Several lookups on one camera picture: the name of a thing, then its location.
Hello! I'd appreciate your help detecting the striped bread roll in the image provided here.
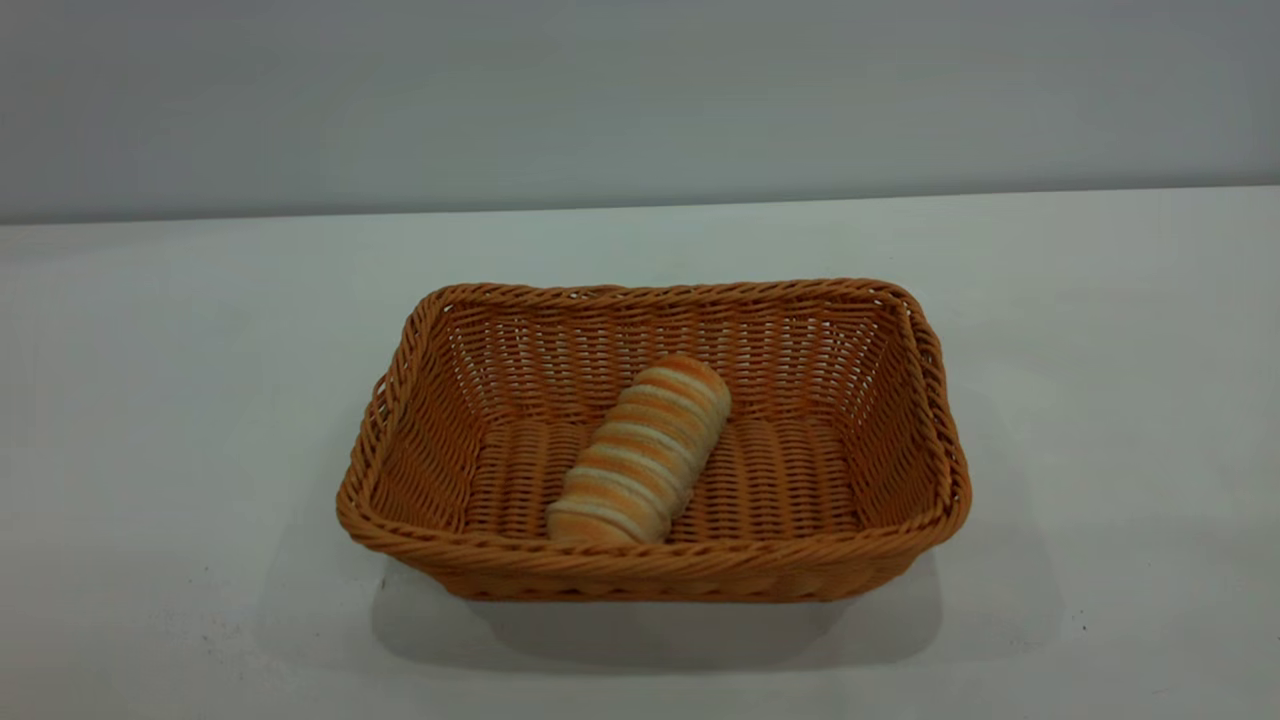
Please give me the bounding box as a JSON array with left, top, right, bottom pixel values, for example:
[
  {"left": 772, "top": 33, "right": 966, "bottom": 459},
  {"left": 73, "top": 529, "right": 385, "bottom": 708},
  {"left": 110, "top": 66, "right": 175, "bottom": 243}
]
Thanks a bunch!
[{"left": 546, "top": 352, "right": 732, "bottom": 546}]

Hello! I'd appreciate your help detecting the orange woven wicker basket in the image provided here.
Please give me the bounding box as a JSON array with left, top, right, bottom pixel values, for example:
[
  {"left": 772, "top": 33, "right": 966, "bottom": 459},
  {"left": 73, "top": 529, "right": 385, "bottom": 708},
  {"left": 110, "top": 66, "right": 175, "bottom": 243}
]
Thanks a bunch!
[{"left": 335, "top": 278, "right": 973, "bottom": 603}]

